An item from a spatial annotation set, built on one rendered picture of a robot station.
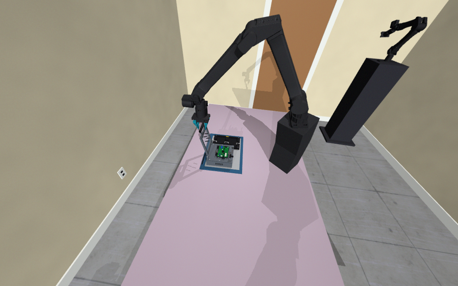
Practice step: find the green circuit board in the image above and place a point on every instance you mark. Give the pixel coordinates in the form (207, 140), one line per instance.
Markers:
(223, 151)

